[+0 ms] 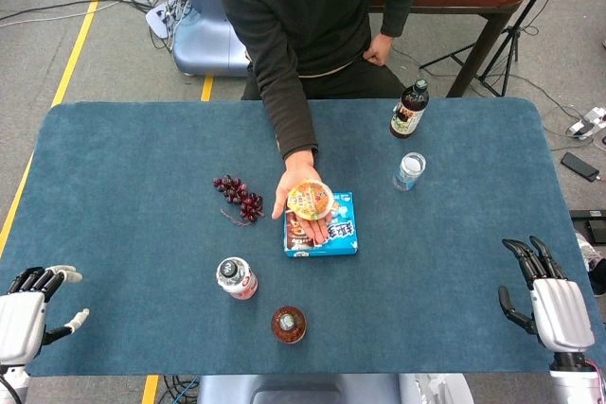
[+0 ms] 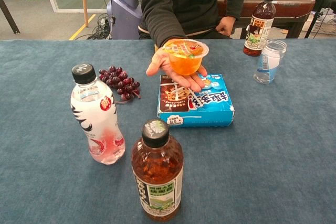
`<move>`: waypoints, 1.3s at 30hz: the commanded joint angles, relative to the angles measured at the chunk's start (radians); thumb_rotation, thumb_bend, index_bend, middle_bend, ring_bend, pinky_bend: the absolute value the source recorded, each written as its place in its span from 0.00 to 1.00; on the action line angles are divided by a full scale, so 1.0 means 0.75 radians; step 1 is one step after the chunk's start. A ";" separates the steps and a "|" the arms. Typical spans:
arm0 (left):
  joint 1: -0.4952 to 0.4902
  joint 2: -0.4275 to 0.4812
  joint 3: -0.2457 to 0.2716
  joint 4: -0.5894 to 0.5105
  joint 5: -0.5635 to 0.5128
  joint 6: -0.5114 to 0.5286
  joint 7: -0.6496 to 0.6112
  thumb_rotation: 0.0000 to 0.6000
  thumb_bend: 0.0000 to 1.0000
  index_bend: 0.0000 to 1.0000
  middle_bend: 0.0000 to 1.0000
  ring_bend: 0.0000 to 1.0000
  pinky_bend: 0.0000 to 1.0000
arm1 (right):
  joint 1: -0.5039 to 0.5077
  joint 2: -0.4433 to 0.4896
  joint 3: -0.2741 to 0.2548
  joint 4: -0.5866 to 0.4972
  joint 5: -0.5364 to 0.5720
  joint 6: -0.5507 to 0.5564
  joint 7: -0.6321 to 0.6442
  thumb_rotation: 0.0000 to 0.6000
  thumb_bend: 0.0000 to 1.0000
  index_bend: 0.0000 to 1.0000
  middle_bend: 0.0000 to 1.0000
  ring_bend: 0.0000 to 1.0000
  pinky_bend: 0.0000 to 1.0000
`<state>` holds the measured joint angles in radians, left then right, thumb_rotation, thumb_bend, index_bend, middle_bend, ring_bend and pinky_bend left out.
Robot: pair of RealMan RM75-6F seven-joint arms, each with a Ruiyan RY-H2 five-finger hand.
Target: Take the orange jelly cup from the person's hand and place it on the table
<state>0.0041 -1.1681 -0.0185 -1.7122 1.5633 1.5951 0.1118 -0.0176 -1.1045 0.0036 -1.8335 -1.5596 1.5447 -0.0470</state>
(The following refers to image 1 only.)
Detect person fist hand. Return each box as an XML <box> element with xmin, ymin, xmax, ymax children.
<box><xmin>362</xmin><ymin>33</ymin><xmax>395</xmax><ymax>67</ymax></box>

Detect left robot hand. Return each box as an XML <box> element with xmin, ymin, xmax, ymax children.
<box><xmin>0</xmin><ymin>265</ymin><xmax>91</xmax><ymax>367</ymax></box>

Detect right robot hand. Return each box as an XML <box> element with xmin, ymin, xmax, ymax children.
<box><xmin>497</xmin><ymin>235</ymin><xmax>596</xmax><ymax>370</ymax></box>

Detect person open hand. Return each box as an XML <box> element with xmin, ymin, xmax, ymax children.
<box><xmin>271</xmin><ymin>149</ymin><xmax>335</xmax><ymax>245</ymax></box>

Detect orange jelly cup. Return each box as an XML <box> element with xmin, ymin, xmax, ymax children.
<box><xmin>286</xmin><ymin>179</ymin><xmax>332</xmax><ymax>221</ymax></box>

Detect light blue robot base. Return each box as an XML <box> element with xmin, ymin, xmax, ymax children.
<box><xmin>171</xmin><ymin>0</ymin><xmax>251</xmax><ymax>78</ymax></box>

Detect person dark sleeve forearm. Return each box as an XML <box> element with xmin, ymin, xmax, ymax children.
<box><xmin>215</xmin><ymin>0</ymin><xmax>319</xmax><ymax>161</ymax></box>

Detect red grape bunch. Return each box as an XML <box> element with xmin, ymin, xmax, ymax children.
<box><xmin>212</xmin><ymin>174</ymin><xmax>265</xmax><ymax>228</ymax></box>

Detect blue snack box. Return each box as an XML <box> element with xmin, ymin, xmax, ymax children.
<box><xmin>282</xmin><ymin>191</ymin><xmax>360</xmax><ymax>259</ymax></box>

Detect dark tea bottle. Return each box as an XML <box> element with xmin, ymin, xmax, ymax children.
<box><xmin>389</xmin><ymin>78</ymin><xmax>431</xmax><ymax>140</ymax></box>

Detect person dark sweater torso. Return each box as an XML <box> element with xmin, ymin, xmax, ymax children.
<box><xmin>215</xmin><ymin>0</ymin><xmax>429</xmax><ymax>101</ymax></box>

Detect black pedal box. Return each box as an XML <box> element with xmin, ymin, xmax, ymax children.
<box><xmin>569</xmin><ymin>208</ymin><xmax>606</xmax><ymax>237</ymax></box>

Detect clear water bottle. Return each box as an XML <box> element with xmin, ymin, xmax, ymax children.
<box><xmin>392</xmin><ymin>151</ymin><xmax>427</xmax><ymax>193</ymax></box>

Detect pink label drink bottle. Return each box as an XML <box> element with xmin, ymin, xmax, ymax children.
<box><xmin>215</xmin><ymin>255</ymin><xmax>259</xmax><ymax>302</ymax></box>

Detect black tripod stand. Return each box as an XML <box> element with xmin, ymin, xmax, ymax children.
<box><xmin>419</xmin><ymin>0</ymin><xmax>572</xmax><ymax>98</ymax></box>

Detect blue table cloth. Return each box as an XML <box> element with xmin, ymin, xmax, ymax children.
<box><xmin>0</xmin><ymin>97</ymin><xmax>606</xmax><ymax>378</ymax></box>

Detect black smartphone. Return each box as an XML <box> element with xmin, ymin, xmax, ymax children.
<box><xmin>560</xmin><ymin>151</ymin><xmax>601</xmax><ymax>184</ymax></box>

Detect white power strip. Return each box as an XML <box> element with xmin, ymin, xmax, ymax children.
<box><xmin>566</xmin><ymin>106</ymin><xmax>606</xmax><ymax>137</ymax></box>

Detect blue grey robot chest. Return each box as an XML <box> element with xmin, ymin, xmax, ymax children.
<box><xmin>196</xmin><ymin>373</ymin><xmax>474</xmax><ymax>404</ymax></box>

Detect white device under cables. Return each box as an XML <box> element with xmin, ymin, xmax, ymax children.
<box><xmin>144</xmin><ymin>0</ymin><xmax>184</xmax><ymax>40</ymax></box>

